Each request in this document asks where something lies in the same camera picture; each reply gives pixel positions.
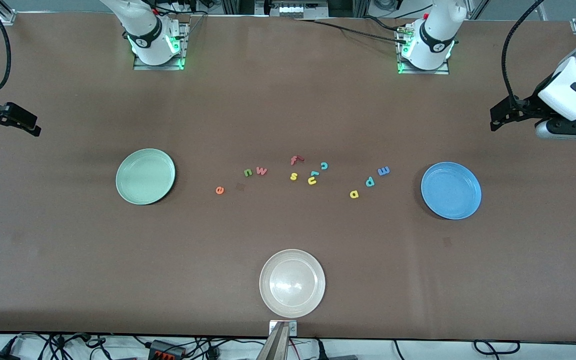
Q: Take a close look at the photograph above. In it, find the black looped floor cable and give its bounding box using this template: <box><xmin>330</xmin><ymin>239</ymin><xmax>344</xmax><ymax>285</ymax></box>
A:
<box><xmin>473</xmin><ymin>340</ymin><xmax>521</xmax><ymax>357</ymax></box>

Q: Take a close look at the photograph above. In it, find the metal camera mount plate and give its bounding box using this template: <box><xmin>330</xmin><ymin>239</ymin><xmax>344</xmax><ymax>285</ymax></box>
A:
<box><xmin>269</xmin><ymin>320</ymin><xmax>298</xmax><ymax>337</ymax></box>

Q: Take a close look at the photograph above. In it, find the black orange power strip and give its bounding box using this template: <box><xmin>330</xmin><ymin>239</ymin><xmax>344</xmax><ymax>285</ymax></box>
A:
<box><xmin>148</xmin><ymin>340</ymin><xmax>187</xmax><ymax>360</ymax></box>

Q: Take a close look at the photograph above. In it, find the metal camera post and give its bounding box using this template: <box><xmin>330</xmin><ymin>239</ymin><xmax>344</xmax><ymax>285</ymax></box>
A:
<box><xmin>255</xmin><ymin>322</ymin><xmax>291</xmax><ymax>360</ymax></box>

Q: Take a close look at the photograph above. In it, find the white plate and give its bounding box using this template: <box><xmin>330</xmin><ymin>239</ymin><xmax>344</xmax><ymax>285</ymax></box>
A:
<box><xmin>259</xmin><ymin>249</ymin><xmax>326</xmax><ymax>319</ymax></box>

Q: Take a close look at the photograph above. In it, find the green plate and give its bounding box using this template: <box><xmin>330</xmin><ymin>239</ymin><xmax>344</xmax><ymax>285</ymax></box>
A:
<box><xmin>116</xmin><ymin>148</ymin><xmax>176</xmax><ymax>206</ymax></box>

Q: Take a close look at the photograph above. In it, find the black table cable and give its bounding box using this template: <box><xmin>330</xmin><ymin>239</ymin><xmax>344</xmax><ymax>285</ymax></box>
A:
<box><xmin>363</xmin><ymin>15</ymin><xmax>409</xmax><ymax>33</ymax></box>
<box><xmin>313</xmin><ymin>20</ymin><xmax>409</xmax><ymax>45</ymax></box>

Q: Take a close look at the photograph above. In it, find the blue plate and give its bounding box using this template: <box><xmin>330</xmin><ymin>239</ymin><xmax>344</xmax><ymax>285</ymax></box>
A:
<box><xmin>421</xmin><ymin>161</ymin><xmax>482</xmax><ymax>220</ymax></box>

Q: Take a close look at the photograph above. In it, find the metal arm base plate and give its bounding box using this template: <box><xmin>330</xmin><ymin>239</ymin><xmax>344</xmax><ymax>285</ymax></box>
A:
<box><xmin>397</xmin><ymin>30</ymin><xmax>450</xmax><ymax>76</ymax></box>
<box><xmin>133</xmin><ymin>22</ymin><xmax>186</xmax><ymax>71</ymax></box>

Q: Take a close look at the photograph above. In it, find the grey electronics box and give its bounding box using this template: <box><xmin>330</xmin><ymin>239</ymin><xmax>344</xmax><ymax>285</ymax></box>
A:
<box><xmin>268</xmin><ymin>0</ymin><xmax>329</xmax><ymax>19</ymax></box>

